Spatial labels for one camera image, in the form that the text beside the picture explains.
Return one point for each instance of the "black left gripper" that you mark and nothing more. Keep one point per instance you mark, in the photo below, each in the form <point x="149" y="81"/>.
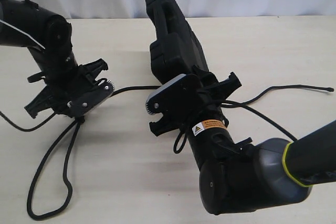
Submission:
<point x="56" y="96"/>

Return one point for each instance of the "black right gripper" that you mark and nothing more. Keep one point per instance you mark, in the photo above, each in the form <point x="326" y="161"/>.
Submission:
<point x="211" y="92"/>

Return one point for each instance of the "black plastic carrying case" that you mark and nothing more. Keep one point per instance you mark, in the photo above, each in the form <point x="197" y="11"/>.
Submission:
<point x="176" y="49"/>

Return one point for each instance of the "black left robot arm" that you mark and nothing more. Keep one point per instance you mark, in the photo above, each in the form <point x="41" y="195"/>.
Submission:
<point x="45" y="34"/>

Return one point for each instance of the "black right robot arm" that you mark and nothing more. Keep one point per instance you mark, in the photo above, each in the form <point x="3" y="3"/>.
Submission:
<point x="239" y="177"/>

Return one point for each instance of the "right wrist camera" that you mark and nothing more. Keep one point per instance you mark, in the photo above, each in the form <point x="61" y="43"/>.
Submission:
<point x="176" y="92"/>

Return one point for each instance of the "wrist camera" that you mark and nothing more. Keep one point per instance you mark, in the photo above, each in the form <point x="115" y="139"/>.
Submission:
<point x="176" y="92"/>
<point x="88" y="101"/>

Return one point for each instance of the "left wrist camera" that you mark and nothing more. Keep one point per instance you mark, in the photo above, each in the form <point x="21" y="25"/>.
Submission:
<point x="88" y="101"/>

